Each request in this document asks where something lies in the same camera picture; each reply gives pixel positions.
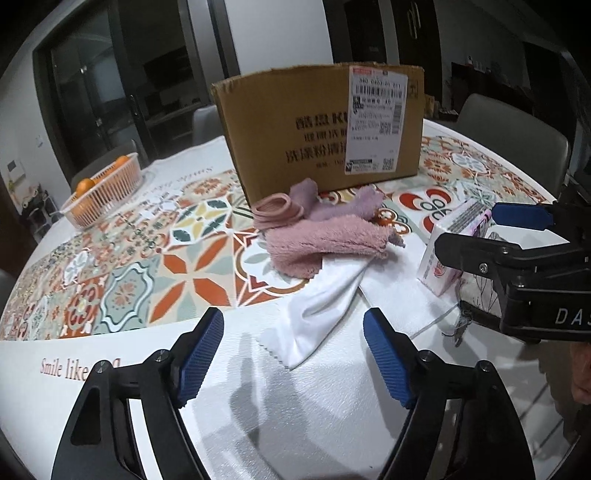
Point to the textured white cloth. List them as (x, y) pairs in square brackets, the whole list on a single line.
[(397, 295)]

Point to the person's right hand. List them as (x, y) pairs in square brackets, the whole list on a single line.
[(582, 374)]

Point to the pink fluffy towel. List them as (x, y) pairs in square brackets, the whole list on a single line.
[(323, 242)]

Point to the white wall intercom panel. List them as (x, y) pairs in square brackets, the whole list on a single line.
[(14, 168)]

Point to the dark sliding glass door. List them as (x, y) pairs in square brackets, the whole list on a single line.
[(106, 78)]

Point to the brown cardboard box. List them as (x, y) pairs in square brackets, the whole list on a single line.
[(295, 124)]

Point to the white leaf-print cloth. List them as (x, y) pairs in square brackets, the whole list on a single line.
[(480, 290)]

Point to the smooth white cloth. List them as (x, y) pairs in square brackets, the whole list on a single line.
[(318, 309)]

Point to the white plastic fruit basket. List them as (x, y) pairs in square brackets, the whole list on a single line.
[(106, 194)]

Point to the purple fluffy towel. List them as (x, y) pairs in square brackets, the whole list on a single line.
[(344, 205)]

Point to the white pink tissue pack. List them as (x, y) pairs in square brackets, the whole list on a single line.
[(455, 230)]

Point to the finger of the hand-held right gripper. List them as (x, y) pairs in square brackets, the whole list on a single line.
[(519, 216), (480, 256)]

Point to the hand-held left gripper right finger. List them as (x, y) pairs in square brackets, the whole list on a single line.
[(388, 361)]

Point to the pile of oranges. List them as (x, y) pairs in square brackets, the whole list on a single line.
[(85, 186)]

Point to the patterned tile-print tablecloth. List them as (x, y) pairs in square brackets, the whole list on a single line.
[(138, 258)]

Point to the small storage rack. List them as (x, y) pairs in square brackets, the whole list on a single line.
[(39, 210)]

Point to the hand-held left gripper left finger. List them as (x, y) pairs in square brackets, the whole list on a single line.
[(198, 356)]

